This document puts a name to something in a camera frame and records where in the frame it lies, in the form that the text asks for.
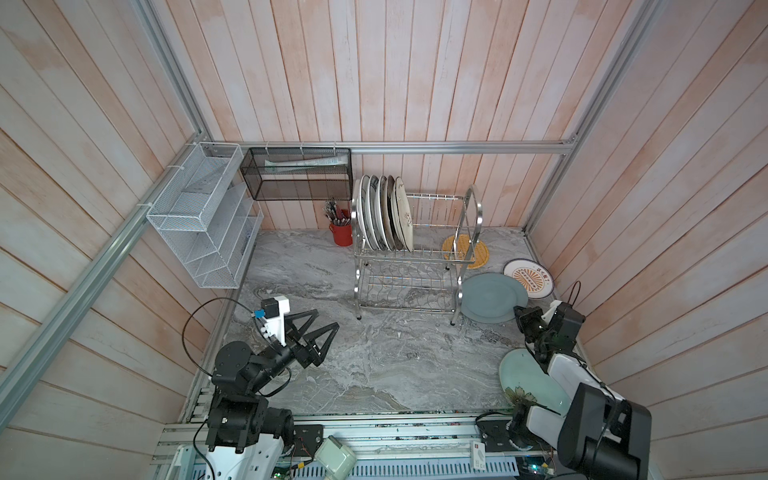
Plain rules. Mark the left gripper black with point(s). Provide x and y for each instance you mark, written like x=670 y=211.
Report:
x=307 y=355

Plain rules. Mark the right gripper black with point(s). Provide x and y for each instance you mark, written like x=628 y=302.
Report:
x=524 y=317

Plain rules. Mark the stainless steel dish rack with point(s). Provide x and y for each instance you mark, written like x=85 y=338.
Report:
x=421 y=280

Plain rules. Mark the black round plate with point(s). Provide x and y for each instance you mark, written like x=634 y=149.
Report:
x=392 y=214

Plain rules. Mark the white plate green text rim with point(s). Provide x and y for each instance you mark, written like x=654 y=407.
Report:
x=367 y=213

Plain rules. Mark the white plate cloud line pattern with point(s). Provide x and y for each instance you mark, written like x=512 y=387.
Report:
x=358 y=213

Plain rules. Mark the large orange sunburst plate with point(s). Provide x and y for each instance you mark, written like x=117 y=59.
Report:
x=379 y=213

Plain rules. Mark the cream plate red berry pattern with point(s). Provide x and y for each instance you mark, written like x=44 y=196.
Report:
x=404 y=220

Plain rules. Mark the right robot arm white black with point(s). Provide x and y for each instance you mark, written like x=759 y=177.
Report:
x=602 y=435

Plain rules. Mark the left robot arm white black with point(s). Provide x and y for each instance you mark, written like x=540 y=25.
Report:
x=245 y=435

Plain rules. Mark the light green lotus plate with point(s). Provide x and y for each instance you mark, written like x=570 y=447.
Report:
x=522 y=379

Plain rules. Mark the small orange sunburst plate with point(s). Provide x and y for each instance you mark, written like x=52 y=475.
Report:
x=534 y=277

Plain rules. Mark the grey green plain plate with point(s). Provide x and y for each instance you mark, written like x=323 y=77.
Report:
x=491 y=298

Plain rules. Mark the yellow woven round trivet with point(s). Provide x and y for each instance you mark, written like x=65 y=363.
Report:
x=462 y=249

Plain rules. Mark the red utensil cup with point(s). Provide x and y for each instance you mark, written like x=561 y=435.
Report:
x=342 y=232

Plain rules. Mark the white green box device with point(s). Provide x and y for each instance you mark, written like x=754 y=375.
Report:
x=336 y=458

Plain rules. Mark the utensils in red cup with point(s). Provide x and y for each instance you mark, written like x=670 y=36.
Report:
x=336 y=215

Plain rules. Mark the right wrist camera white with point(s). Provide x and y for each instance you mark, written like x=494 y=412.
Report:
x=551 y=310

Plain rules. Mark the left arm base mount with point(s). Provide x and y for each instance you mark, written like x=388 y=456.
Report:
x=305 y=441

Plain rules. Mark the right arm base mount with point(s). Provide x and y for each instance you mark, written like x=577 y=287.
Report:
x=504 y=435

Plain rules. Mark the white wire mesh shelf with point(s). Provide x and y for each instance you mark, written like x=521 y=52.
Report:
x=205 y=218

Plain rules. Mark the black mesh wall basket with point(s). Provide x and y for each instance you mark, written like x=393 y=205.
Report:
x=298 y=173

